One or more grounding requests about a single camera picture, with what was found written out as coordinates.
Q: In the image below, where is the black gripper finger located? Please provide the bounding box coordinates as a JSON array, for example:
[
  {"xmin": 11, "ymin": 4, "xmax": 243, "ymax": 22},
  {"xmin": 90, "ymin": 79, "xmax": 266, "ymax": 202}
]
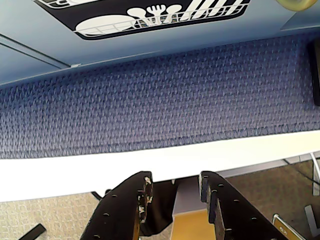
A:
[
  {"xmin": 79, "ymin": 170, "xmax": 155, "ymax": 240},
  {"xmin": 198, "ymin": 170, "xmax": 288, "ymax": 240}
]

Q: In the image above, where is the dishwasher door with dish print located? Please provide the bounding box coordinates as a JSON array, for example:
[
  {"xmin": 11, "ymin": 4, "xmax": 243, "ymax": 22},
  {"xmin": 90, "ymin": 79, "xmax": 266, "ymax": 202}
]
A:
[{"xmin": 0, "ymin": 0, "xmax": 296, "ymax": 68}]

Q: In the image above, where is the grey metal bar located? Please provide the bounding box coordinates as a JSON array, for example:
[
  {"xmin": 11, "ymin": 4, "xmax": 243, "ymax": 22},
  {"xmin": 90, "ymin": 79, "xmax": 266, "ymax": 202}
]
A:
[{"xmin": 303, "ymin": 204, "xmax": 320, "ymax": 237}]

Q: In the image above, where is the black flat bar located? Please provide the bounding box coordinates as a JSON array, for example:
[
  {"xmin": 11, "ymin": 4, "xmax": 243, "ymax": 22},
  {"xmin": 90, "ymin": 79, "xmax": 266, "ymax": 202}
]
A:
[{"xmin": 22, "ymin": 223, "xmax": 48, "ymax": 240}]

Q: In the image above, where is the white metal leg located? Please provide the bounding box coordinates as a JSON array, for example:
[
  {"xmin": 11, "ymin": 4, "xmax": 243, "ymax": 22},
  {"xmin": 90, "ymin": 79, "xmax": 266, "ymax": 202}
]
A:
[{"xmin": 309, "ymin": 152, "xmax": 320, "ymax": 196}]

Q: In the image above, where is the blue woven mat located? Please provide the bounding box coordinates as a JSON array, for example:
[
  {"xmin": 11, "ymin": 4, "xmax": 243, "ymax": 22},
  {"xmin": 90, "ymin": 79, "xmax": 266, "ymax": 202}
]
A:
[{"xmin": 0, "ymin": 31, "xmax": 320, "ymax": 160}]

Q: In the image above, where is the blue toy kitchen body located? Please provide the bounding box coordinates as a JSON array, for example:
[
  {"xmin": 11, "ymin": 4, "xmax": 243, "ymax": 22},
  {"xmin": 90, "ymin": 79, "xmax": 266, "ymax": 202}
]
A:
[{"xmin": 0, "ymin": 0, "xmax": 320, "ymax": 87}]

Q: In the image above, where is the black box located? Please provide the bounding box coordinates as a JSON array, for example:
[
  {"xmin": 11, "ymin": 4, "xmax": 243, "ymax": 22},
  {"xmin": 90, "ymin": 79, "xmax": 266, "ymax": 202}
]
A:
[{"xmin": 306, "ymin": 39, "xmax": 320, "ymax": 107}]

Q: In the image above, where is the black bracket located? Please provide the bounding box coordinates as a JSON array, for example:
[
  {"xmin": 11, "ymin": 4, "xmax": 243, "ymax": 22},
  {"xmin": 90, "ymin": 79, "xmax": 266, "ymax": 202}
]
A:
[{"xmin": 91, "ymin": 188, "xmax": 112, "ymax": 201}]

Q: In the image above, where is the yellow and grey post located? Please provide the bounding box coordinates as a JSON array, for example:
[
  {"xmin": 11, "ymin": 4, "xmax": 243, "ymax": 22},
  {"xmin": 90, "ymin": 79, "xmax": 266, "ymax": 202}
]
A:
[{"xmin": 171, "ymin": 183, "xmax": 210, "ymax": 240}]

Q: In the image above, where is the gold dishwasher door handle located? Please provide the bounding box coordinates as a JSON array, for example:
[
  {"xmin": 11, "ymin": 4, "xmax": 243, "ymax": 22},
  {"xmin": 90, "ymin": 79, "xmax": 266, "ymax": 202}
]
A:
[{"xmin": 274, "ymin": 0, "xmax": 313, "ymax": 13}]

